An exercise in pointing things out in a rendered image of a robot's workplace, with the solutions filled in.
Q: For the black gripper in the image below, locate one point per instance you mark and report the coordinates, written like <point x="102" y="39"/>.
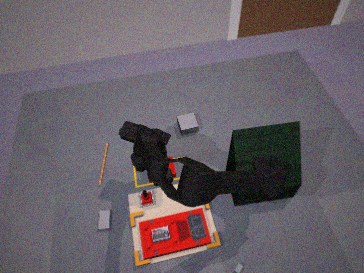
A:
<point x="169" y="175"/>

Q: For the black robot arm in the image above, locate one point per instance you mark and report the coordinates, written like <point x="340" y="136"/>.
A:
<point x="199" y="184"/>

